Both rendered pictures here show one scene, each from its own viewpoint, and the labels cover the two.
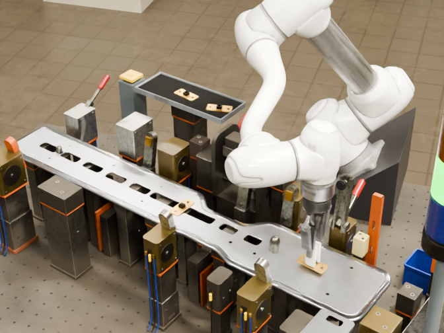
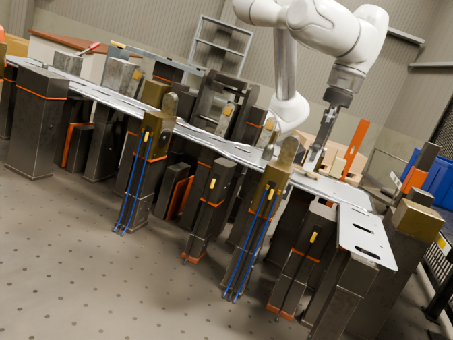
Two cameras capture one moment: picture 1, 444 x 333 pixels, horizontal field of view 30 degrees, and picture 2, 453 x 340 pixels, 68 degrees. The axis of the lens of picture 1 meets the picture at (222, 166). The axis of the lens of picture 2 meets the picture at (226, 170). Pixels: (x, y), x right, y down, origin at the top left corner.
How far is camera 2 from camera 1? 1.66 m
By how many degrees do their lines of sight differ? 27
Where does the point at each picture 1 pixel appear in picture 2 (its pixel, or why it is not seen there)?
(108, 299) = (67, 200)
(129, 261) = (92, 177)
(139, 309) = (102, 213)
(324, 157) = (379, 35)
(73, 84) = not seen: hidden behind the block
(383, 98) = (297, 108)
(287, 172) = (353, 32)
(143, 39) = not seen: hidden behind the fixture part
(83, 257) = (47, 159)
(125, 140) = (114, 73)
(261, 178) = (333, 24)
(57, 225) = (29, 113)
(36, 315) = not seen: outside the picture
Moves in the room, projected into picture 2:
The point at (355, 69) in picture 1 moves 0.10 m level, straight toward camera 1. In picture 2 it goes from (292, 75) to (299, 76)
